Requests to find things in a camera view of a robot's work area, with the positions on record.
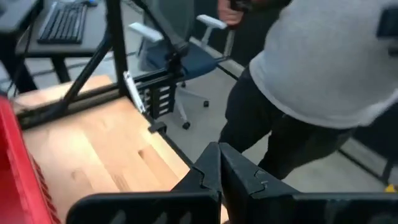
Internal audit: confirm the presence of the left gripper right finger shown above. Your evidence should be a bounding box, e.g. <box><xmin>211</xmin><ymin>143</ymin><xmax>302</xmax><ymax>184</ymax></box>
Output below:
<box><xmin>219</xmin><ymin>142</ymin><xmax>299</xmax><ymax>224</ymax></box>

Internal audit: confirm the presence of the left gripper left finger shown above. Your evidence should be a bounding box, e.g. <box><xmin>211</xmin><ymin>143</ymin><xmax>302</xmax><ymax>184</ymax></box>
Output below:
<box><xmin>172</xmin><ymin>142</ymin><xmax>223</xmax><ymax>192</ymax></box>

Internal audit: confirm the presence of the red plastic bin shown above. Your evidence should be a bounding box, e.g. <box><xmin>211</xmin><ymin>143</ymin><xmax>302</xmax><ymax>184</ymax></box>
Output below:
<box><xmin>0</xmin><ymin>96</ymin><xmax>62</xmax><ymax>224</ymax></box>

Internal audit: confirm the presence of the black table clamp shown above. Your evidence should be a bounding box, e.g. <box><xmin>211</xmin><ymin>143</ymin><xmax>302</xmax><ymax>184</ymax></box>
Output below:
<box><xmin>147</xmin><ymin>121</ymin><xmax>168</xmax><ymax>134</ymax></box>

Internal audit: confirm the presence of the black slotted box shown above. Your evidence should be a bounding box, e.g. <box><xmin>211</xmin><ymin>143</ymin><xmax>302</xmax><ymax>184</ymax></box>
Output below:
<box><xmin>136</xmin><ymin>81</ymin><xmax>177</xmax><ymax>121</ymax></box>

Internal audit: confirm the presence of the blue seat office chair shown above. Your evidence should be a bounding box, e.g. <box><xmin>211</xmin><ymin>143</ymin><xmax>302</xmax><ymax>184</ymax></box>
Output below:
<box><xmin>127</xmin><ymin>0</ymin><xmax>237</xmax><ymax>131</ymax></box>

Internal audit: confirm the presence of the person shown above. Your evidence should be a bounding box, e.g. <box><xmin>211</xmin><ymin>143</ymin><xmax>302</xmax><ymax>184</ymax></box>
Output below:
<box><xmin>216</xmin><ymin>0</ymin><xmax>398</xmax><ymax>181</ymax></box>

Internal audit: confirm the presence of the black table leg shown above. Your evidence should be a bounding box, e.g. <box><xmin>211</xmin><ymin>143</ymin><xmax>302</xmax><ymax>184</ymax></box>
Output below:
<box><xmin>338</xmin><ymin>149</ymin><xmax>398</xmax><ymax>185</ymax></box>

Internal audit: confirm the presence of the person's hand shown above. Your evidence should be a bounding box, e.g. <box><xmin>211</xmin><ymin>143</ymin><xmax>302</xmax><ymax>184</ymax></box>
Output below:
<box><xmin>216</xmin><ymin>0</ymin><xmax>245</xmax><ymax>27</ymax></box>

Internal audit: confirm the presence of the grey office desk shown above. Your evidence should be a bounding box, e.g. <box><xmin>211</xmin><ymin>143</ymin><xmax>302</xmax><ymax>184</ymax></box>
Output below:
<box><xmin>0</xmin><ymin>0</ymin><xmax>113</xmax><ymax>94</ymax></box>

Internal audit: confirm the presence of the black computer keyboard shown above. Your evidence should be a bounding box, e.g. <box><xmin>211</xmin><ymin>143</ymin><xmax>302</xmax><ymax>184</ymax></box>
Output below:
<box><xmin>36</xmin><ymin>1</ymin><xmax>88</xmax><ymax>45</ymax></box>

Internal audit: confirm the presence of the silver frame bracket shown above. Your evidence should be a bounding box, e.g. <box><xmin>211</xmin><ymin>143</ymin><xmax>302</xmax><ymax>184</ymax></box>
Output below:
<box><xmin>123</xmin><ymin>70</ymin><xmax>147</xmax><ymax>114</ymax></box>

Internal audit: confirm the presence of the black aluminium frame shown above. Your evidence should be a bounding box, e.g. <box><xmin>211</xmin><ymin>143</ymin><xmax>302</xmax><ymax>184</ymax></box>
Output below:
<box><xmin>15</xmin><ymin>0</ymin><xmax>190</xmax><ymax>130</ymax></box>

